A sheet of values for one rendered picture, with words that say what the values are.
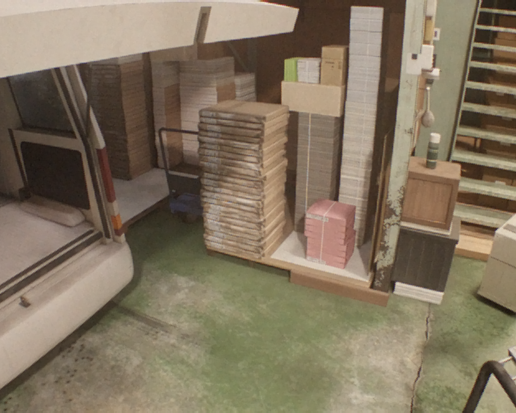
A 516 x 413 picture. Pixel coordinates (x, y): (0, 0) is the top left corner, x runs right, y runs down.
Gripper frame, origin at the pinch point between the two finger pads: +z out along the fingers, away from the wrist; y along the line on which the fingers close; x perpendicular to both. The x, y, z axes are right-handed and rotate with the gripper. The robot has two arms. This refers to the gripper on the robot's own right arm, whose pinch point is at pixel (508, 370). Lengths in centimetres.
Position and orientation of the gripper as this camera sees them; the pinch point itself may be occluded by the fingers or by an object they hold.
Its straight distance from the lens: 162.7
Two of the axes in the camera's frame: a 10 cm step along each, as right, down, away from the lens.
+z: -9.4, 3.4, 0.8
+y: -0.8, -4.3, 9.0
